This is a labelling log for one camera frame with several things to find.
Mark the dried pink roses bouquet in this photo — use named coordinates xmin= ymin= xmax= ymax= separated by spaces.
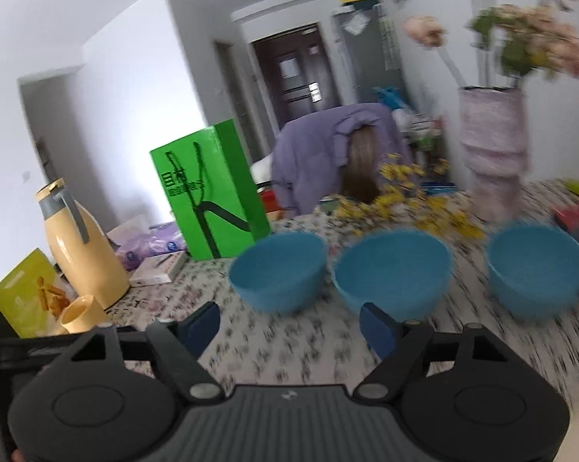
xmin=401 ymin=0 xmax=579 ymax=89

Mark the yellow-green snack box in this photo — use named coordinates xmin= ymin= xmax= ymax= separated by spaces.
xmin=0 ymin=248 xmax=75 ymax=338

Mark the purple tissue pack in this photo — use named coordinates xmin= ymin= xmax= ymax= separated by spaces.
xmin=106 ymin=215 xmax=186 ymax=271

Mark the blue bowl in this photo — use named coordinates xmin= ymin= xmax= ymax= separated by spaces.
xmin=331 ymin=228 xmax=453 ymax=321
xmin=486 ymin=223 xmax=579 ymax=320
xmin=228 ymin=231 xmax=327 ymax=314

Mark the green paper gift bag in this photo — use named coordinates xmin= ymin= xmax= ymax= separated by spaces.
xmin=151 ymin=119 xmax=271 ymax=261

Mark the purple textured vase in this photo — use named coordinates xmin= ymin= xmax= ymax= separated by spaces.
xmin=459 ymin=87 xmax=530 ymax=223

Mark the yellow ceramic mug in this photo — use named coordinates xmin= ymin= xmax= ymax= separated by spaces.
xmin=59 ymin=295 xmax=111 ymax=334

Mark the calligraphy print tablecloth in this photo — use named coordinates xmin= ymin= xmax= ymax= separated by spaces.
xmin=111 ymin=206 xmax=579 ymax=406

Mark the yellow flower branch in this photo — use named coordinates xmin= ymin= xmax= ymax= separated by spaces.
xmin=332 ymin=153 xmax=486 ymax=242

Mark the grey refrigerator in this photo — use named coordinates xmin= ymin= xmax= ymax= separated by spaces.
xmin=331 ymin=3 xmax=407 ymax=102

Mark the chair with purple jacket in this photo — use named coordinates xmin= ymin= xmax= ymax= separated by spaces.
xmin=271 ymin=102 xmax=412 ymax=217

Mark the dark brown entrance door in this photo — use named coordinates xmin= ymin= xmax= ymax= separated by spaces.
xmin=251 ymin=23 xmax=342 ymax=129

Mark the yellow thermos jug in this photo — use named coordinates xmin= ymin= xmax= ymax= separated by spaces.
xmin=36 ymin=178 xmax=130 ymax=310

